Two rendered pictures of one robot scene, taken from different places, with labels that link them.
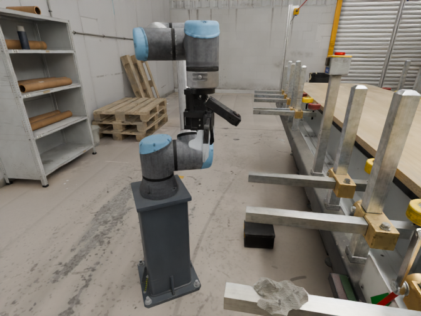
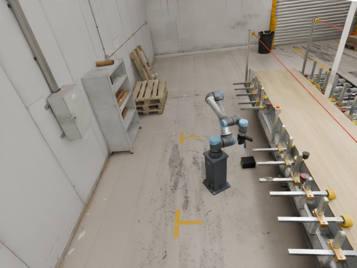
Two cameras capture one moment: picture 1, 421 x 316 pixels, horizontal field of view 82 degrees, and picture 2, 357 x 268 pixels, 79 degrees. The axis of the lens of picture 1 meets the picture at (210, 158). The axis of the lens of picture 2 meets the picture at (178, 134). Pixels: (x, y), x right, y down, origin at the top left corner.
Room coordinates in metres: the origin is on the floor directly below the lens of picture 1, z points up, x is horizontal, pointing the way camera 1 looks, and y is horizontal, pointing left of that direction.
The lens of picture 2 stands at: (-1.15, 0.73, 2.57)
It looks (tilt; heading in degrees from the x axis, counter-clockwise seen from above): 35 degrees down; 0
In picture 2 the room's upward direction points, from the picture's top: 8 degrees counter-clockwise
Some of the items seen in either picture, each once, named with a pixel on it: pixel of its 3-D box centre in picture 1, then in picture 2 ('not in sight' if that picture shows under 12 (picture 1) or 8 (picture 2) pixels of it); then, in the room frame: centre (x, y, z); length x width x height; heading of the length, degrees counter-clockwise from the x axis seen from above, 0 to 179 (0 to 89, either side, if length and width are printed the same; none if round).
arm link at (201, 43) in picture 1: (202, 46); (243, 125); (0.72, 0.02, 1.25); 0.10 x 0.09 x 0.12; 9
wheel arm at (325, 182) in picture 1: (311, 182); (271, 150); (0.74, -0.35, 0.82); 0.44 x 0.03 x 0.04; 80
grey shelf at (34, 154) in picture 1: (39, 100); (117, 107); (2.58, 1.79, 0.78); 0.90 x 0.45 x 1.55; 172
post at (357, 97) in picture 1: (343, 157); (280, 142); (0.77, -0.45, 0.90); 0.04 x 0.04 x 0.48; 80
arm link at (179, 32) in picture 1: (193, 44); (237, 120); (0.82, 0.05, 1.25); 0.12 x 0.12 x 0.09; 9
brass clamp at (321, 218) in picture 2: not in sight; (320, 218); (-0.24, -0.28, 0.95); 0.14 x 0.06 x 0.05; 170
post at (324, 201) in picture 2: not in sight; (317, 217); (-0.22, -0.28, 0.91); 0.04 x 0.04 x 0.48; 80
